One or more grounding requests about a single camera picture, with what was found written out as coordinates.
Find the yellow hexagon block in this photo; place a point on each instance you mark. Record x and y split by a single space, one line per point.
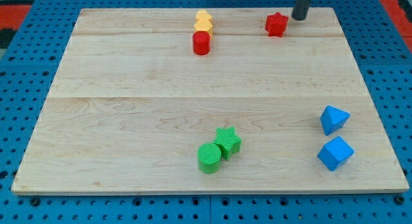
204 25

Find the blue triangular block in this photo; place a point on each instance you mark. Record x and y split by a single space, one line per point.
333 119

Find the yellow heart block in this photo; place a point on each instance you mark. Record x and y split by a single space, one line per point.
203 15

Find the green star block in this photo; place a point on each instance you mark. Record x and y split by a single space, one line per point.
228 141

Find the blue cube block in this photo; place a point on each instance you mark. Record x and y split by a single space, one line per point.
335 153

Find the wooden board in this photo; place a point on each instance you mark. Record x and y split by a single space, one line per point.
131 104

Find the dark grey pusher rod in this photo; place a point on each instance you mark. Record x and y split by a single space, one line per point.
300 9

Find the red star block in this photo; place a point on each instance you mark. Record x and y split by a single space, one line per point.
276 24

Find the green cylinder block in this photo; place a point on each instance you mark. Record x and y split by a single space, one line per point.
209 158

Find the red cylinder block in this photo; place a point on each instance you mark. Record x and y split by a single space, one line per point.
201 42

